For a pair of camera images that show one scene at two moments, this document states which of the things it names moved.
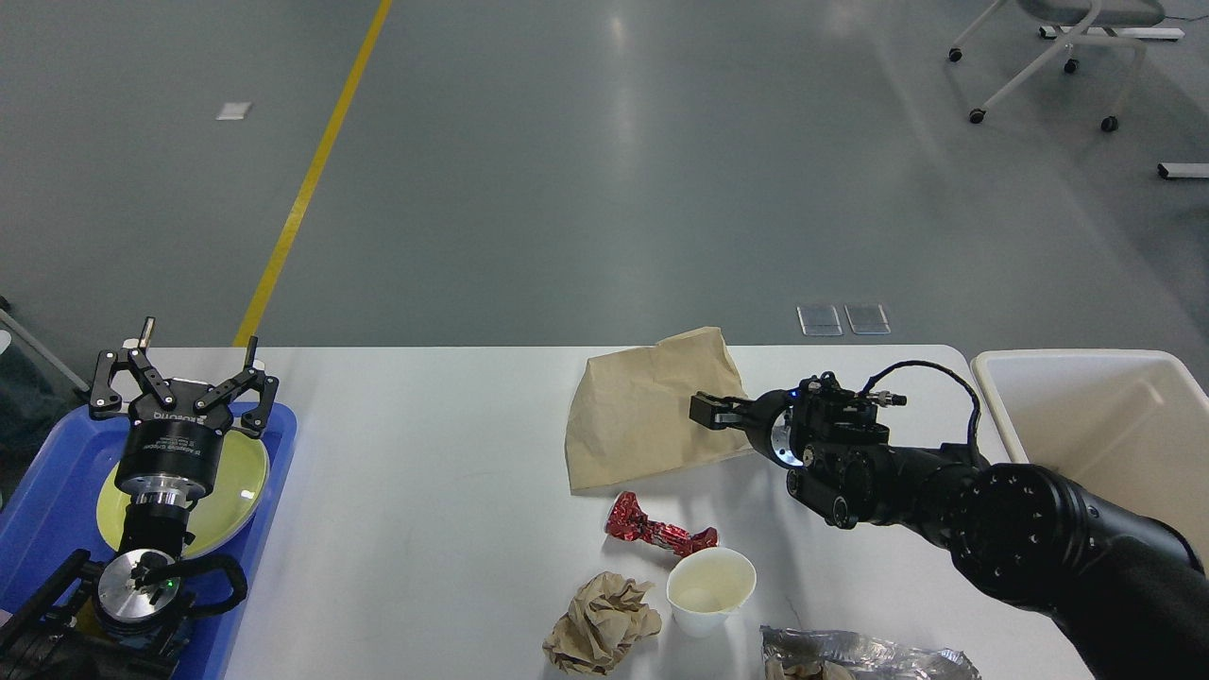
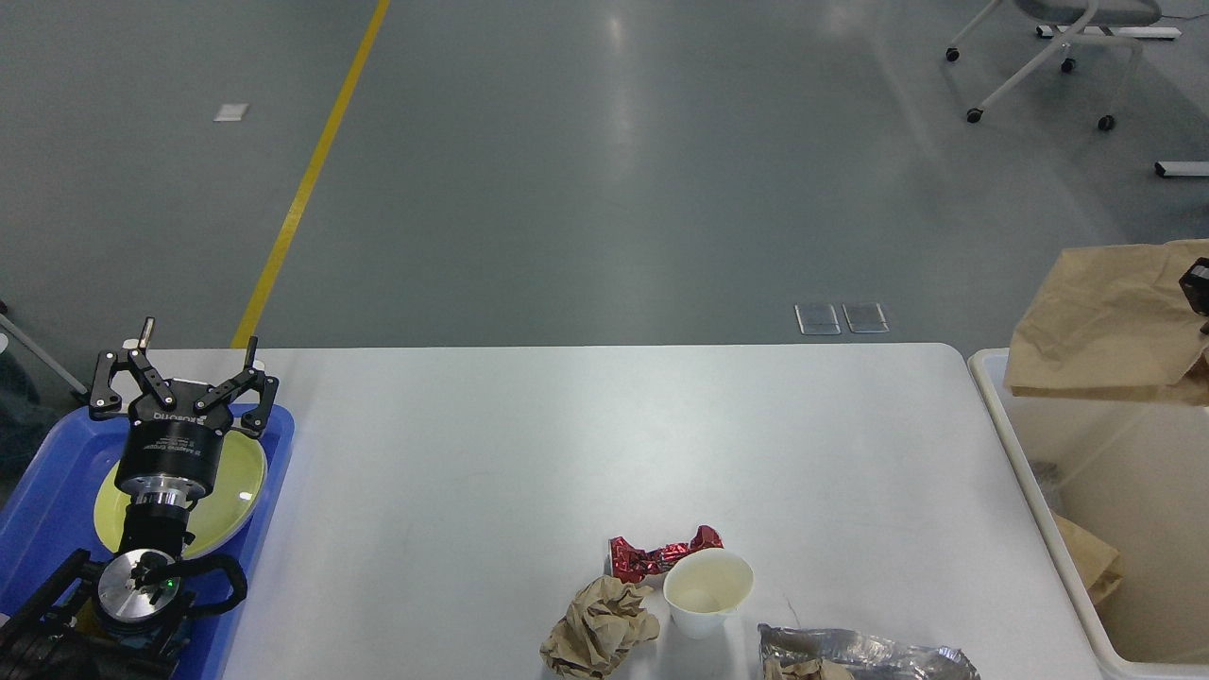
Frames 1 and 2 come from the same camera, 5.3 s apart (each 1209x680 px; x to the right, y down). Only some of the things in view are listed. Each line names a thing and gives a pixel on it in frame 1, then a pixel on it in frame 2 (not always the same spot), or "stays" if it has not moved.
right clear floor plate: [867, 319] stays
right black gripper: [756, 416] -> [1195, 284]
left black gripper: [166, 458] stays
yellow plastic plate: [220, 517] stays
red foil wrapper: [628, 519] -> [632, 564]
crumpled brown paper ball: [604, 618] stays
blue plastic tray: [49, 511] stays
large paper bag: [630, 419] -> [1113, 322]
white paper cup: [705, 586] stays
